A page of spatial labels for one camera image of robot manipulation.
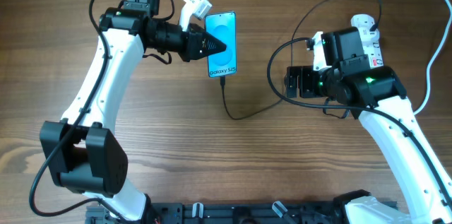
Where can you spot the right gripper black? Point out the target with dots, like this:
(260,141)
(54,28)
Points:
(294,81)

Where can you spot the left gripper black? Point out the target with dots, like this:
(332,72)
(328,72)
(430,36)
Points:
(193,43)

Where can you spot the teal screen smartphone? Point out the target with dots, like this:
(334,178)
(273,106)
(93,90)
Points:
(222,26)

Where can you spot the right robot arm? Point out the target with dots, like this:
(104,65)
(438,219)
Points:
(372,93)

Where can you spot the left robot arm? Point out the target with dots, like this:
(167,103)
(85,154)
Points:
(81,152)

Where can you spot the white charger plug adapter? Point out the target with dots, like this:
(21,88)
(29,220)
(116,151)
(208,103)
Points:
(367,36)

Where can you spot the white power strip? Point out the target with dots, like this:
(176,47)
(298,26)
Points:
(373,51)

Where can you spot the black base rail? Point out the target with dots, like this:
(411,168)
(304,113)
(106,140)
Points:
(307,212)

